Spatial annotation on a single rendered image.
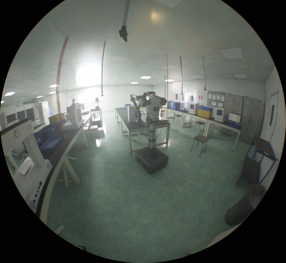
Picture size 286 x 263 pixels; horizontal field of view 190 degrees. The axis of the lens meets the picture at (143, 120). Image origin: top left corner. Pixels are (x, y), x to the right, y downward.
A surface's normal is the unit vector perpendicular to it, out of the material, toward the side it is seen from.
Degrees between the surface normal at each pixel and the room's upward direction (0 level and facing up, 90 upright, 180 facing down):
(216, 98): 90
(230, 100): 90
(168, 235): 0
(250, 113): 90
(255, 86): 90
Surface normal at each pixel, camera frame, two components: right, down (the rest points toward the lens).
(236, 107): -0.92, 0.11
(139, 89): 0.39, 0.25
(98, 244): -0.01, -0.96
